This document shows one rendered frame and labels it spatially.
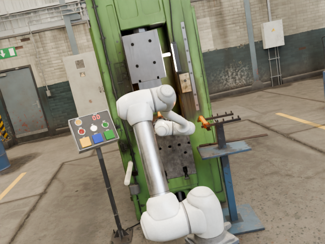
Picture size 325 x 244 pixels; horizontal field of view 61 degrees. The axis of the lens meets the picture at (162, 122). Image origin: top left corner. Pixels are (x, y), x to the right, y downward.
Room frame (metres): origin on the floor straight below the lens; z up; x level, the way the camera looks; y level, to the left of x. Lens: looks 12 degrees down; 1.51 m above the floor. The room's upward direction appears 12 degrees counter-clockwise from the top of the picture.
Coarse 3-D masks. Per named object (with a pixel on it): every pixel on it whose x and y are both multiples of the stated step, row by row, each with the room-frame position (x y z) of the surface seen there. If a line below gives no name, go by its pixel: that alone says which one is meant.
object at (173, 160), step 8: (168, 136) 2.32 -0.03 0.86; (176, 136) 2.32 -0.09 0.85; (168, 144) 2.32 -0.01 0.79; (176, 144) 2.32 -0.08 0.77; (184, 144) 2.32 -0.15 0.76; (160, 152) 2.32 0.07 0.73; (168, 152) 2.32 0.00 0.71; (176, 152) 2.32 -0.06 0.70; (168, 160) 2.32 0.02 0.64; (176, 160) 2.32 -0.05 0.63; (184, 160) 2.32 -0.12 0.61; (192, 160) 2.32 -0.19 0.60; (168, 168) 2.32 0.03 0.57; (176, 168) 2.32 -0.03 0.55; (184, 168) 2.33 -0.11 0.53; (192, 168) 2.32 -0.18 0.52; (168, 176) 2.32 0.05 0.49; (176, 176) 2.32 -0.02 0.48
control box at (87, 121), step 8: (96, 112) 2.31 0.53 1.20; (104, 112) 2.33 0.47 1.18; (72, 120) 2.22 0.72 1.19; (80, 120) 2.24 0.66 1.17; (88, 120) 2.25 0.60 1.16; (96, 120) 2.27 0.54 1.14; (104, 120) 2.29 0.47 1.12; (72, 128) 2.18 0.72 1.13; (80, 128) 2.20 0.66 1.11; (88, 128) 2.21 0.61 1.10; (104, 128) 2.25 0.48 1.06; (112, 128) 2.26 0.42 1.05; (80, 136) 2.16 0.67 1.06; (88, 136) 2.18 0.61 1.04; (104, 136) 2.21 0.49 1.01; (80, 144) 2.12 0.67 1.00; (96, 144) 2.15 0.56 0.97; (104, 144) 2.21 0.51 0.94; (80, 152) 2.13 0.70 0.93
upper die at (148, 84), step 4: (140, 80) 2.67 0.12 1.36; (152, 80) 2.38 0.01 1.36; (156, 80) 2.38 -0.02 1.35; (160, 80) 2.38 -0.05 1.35; (140, 84) 2.38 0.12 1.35; (144, 84) 2.38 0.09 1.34; (148, 84) 2.38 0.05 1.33; (152, 84) 2.38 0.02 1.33; (156, 84) 2.38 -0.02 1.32; (160, 84) 2.38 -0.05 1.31; (140, 88) 2.38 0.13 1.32; (144, 88) 2.38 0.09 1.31; (148, 88) 2.38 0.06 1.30
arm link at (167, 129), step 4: (156, 124) 1.93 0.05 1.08; (160, 124) 1.89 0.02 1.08; (164, 124) 1.89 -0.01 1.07; (168, 124) 1.92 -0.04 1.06; (172, 124) 1.92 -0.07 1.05; (156, 128) 1.89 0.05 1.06; (160, 128) 1.87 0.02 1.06; (164, 128) 1.87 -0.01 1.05; (168, 128) 1.89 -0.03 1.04; (172, 128) 1.91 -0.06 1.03; (156, 132) 1.89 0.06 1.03; (160, 132) 1.87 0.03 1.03; (164, 132) 1.87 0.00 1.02; (168, 132) 1.89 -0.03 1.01; (172, 132) 1.91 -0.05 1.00; (160, 136) 1.90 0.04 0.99
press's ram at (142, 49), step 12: (132, 36) 2.38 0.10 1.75; (144, 36) 2.38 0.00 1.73; (156, 36) 2.38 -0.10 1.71; (132, 48) 2.38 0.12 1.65; (144, 48) 2.38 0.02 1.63; (156, 48) 2.38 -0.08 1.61; (132, 60) 2.38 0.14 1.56; (144, 60) 2.38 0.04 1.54; (156, 60) 2.38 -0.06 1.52; (132, 72) 2.38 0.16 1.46; (144, 72) 2.38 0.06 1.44; (156, 72) 2.38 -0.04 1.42
